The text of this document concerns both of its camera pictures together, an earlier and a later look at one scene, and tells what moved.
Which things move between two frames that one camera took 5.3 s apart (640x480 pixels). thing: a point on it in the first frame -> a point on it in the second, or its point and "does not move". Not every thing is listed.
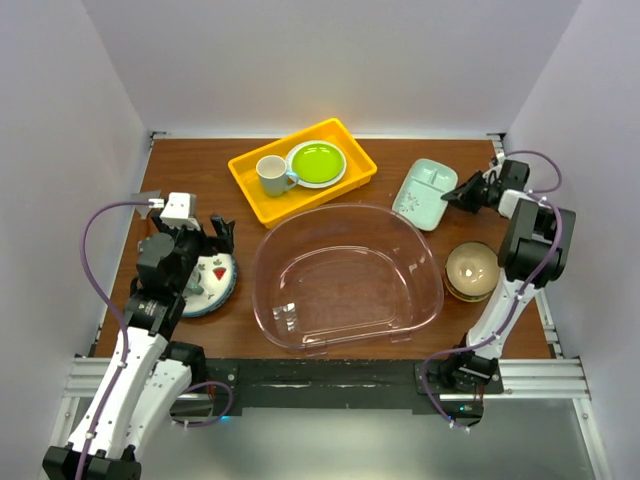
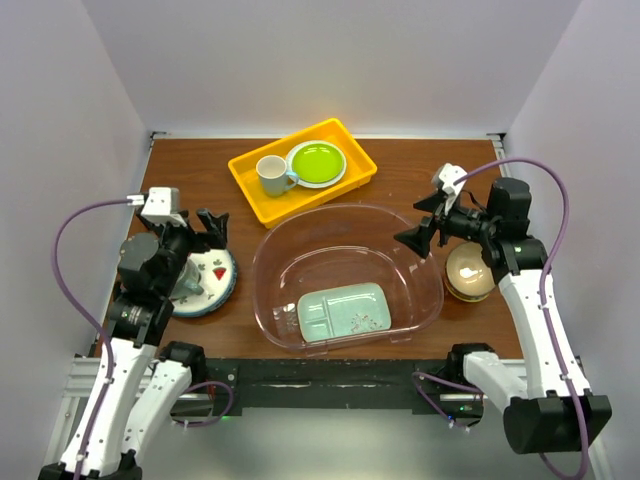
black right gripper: [462, 196] -> [420, 237]
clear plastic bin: [333, 274] does not move
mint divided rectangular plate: [419, 199] -> [335, 312]
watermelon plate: [218, 276] does not move
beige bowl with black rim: [471, 272] does not move
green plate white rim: [316, 163] does not move
